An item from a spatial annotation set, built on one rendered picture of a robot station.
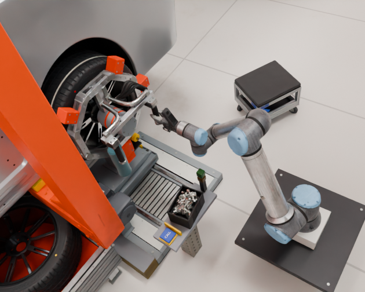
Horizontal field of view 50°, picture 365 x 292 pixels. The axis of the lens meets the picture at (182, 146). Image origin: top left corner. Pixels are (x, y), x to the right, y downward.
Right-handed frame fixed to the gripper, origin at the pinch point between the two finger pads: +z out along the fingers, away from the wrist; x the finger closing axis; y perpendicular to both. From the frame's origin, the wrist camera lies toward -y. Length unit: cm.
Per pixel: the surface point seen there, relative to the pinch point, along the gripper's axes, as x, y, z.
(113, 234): -68, 25, -19
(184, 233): -42, 38, -47
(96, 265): -84, 48, -10
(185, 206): -32, 26, -43
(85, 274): -92, 45, -10
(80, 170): -64, -35, -19
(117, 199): -45, 42, 5
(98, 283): -91, 65, -11
